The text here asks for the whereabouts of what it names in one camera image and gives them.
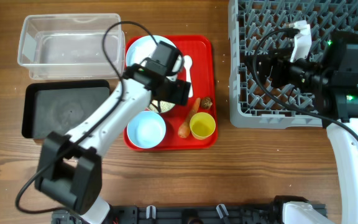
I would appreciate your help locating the orange carrot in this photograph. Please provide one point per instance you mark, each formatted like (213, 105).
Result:
(184, 129)

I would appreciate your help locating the large light blue plate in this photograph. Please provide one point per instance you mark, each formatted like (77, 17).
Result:
(144, 47)

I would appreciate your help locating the red serving tray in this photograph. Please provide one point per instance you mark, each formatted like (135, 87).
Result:
(199, 49)

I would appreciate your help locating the pile of white rice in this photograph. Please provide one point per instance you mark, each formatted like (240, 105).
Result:
(165, 106)

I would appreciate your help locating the light blue bowl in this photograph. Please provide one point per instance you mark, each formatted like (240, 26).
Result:
(146, 130)

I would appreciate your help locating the grey dishwasher rack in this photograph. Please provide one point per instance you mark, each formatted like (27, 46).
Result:
(248, 22)

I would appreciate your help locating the black waste tray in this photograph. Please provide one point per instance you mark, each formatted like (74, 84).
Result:
(60, 106)

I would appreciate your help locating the mint green bowl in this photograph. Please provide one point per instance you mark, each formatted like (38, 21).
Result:
(163, 107)

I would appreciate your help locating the brown mushroom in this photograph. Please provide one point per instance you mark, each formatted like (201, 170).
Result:
(206, 103)

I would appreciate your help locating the white plastic spoon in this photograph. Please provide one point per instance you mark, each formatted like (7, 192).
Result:
(187, 65)

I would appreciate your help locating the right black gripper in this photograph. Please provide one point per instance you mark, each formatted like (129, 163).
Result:
(279, 62)

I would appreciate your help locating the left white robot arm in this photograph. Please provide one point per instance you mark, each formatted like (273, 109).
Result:
(70, 165)

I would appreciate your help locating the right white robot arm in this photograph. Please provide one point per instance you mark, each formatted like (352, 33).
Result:
(334, 83)

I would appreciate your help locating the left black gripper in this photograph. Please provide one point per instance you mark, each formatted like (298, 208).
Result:
(177, 93)

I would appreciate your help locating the yellow plastic cup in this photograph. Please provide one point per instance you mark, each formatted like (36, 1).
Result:
(202, 125)

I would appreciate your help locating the clear plastic bin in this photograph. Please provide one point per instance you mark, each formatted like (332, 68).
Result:
(72, 46)

